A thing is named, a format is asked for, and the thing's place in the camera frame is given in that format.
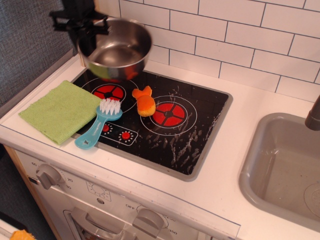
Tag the orange plush toy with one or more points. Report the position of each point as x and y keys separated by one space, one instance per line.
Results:
x=146 y=105

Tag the black toy stovetop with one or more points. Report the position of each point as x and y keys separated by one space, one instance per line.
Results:
x=176 y=139

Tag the grey oven knob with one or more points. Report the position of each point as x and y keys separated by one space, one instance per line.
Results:
x=48 y=176
x=148 y=222

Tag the grey left oven knob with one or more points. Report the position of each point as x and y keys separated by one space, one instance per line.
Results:
x=48 y=176

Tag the orange object at corner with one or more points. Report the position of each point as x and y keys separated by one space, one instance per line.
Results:
x=21 y=235

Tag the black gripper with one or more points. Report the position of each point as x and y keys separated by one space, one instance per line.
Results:
x=81 y=21

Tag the white toy oven front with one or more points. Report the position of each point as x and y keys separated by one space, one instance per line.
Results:
x=79 y=209

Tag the grey sink basin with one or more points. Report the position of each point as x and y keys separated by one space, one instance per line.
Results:
x=281 y=172

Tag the grey right oven knob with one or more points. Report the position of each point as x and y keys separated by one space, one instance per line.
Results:
x=148 y=222

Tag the blue dish brush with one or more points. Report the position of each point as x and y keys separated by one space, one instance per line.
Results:
x=108 y=110

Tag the grey faucet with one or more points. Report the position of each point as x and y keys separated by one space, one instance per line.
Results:
x=312 y=120

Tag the green cloth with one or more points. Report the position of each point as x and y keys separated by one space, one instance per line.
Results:
x=62 y=112

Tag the stainless steel pot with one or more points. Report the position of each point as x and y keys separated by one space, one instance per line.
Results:
x=115 y=48

